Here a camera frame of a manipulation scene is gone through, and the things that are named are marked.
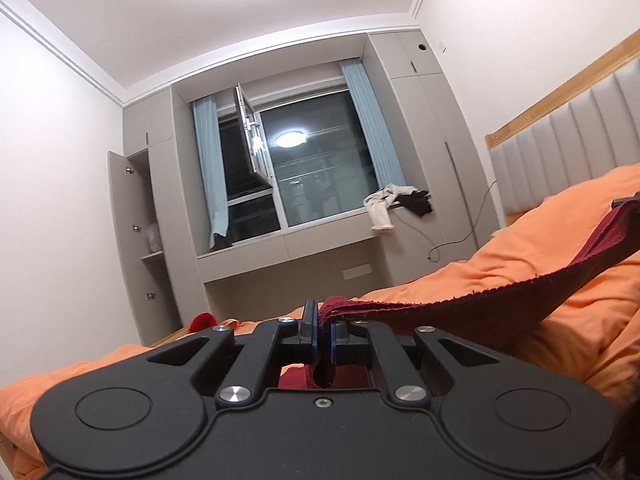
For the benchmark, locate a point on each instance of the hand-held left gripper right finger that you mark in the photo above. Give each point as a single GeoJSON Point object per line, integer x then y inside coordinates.
{"type": "Point", "coordinates": [330, 347]}

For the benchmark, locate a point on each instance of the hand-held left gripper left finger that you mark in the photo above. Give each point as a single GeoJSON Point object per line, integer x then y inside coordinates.
{"type": "Point", "coordinates": [311, 332]}

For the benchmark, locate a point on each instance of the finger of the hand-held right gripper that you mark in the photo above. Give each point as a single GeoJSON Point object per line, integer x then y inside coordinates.
{"type": "Point", "coordinates": [626, 200]}

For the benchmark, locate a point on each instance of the dark red long-sleeved sweater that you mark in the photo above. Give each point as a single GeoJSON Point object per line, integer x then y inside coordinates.
{"type": "Point", "coordinates": [500, 305]}

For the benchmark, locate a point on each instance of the grey padded headboard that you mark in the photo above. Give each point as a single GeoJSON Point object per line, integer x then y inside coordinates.
{"type": "Point", "coordinates": [575, 150]}

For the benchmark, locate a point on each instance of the grey window bench cabinet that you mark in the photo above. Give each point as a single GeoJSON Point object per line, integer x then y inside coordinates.
{"type": "Point", "coordinates": [280, 255]}

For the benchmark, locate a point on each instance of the bright red hat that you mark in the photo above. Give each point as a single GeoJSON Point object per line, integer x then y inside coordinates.
{"type": "Point", "coordinates": [202, 321]}

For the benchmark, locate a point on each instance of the dark item under curtain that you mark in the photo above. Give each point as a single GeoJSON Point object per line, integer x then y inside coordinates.
{"type": "Point", "coordinates": [220, 241]}

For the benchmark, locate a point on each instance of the orange bed blanket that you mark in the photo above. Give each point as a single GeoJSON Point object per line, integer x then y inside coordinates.
{"type": "Point", "coordinates": [500, 260]}

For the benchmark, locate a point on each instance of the white crumpled garment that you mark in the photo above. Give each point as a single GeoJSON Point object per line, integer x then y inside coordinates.
{"type": "Point", "coordinates": [380, 207]}

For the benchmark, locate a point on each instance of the black crumpled garment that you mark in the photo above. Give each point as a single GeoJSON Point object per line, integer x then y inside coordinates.
{"type": "Point", "coordinates": [417, 202]}

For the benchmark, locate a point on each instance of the large window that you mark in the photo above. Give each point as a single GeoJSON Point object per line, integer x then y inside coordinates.
{"type": "Point", "coordinates": [320, 160]}

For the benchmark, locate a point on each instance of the short light blue curtain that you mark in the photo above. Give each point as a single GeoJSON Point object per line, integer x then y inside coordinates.
{"type": "Point", "coordinates": [212, 170]}

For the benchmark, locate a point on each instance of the tall closed grey wardrobe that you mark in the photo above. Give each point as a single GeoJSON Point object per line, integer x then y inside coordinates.
{"type": "Point", "coordinates": [440, 150]}

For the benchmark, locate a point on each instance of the open grey wardrobe door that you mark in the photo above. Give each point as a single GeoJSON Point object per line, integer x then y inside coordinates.
{"type": "Point", "coordinates": [130, 240]}

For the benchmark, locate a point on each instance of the open window sash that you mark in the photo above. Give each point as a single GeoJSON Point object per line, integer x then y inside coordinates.
{"type": "Point", "coordinates": [252, 135]}

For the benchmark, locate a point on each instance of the grey wardrobe with open shelves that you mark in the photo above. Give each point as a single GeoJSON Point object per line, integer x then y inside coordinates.
{"type": "Point", "coordinates": [165, 185]}

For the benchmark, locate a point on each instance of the long light blue curtain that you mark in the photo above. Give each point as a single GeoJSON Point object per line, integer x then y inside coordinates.
{"type": "Point", "coordinates": [372, 125]}

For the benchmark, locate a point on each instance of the white wall outlet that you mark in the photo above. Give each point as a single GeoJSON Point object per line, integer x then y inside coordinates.
{"type": "Point", "coordinates": [357, 271]}

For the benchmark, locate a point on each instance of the wooden headboard frame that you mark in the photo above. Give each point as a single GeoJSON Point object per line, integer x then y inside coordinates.
{"type": "Point", "coordinates": [550, 105]}

